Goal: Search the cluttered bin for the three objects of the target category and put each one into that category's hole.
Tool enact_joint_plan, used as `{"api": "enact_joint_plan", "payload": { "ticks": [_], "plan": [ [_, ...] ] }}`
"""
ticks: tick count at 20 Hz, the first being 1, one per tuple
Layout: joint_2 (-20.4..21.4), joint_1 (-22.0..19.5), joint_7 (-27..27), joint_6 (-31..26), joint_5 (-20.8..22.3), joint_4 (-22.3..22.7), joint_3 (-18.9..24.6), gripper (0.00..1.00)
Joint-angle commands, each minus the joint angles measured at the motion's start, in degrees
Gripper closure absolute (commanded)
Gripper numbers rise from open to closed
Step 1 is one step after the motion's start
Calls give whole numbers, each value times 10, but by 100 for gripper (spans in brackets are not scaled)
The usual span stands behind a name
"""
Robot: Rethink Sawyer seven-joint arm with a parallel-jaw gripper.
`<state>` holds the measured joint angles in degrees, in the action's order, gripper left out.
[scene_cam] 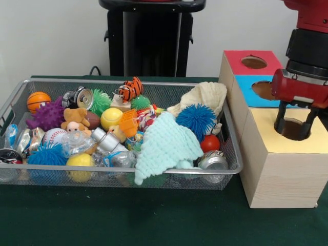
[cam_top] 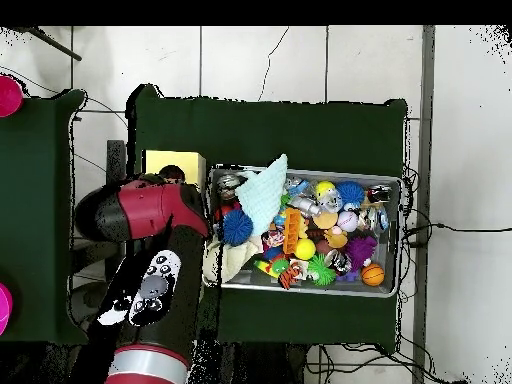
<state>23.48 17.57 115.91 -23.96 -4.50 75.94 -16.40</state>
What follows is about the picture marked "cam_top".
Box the yellow tennis ball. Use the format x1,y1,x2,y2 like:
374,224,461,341
294,238,317,261

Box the small orange basketball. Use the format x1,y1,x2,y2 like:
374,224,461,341
360,262,386,288

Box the black rod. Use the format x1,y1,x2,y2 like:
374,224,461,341
23,26,84,62

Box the tiger striped toy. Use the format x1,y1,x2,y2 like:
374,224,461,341
277,261,305,290

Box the dark pink round object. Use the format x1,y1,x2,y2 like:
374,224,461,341
0,75,24,118

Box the blue spiky ball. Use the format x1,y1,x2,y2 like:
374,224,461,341
334,180,367,211
221,208,255,247

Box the cream knitted cloth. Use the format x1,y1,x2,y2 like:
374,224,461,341
202,235,261,284

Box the pink ball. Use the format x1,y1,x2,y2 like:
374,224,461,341
0,282,14,336

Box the mint knitted cloth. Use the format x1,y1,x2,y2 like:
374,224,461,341
234,153,289,237

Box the green spiky ball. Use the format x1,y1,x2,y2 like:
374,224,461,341
306,253,338,288

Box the black floor cable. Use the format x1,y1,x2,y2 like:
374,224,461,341
403,222,512,235

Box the wooden box with three holes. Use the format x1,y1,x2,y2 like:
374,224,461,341
143,149,208,193

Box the dark green side table cloth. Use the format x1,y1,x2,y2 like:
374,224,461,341
0,89,92,346

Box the dark green tablecloth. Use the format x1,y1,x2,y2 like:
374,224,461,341
124,83,409,354

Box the purple spiky ball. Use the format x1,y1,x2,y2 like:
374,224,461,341
344,234,379,271

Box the silver mesh bin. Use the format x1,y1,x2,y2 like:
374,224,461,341
202,163,404,300

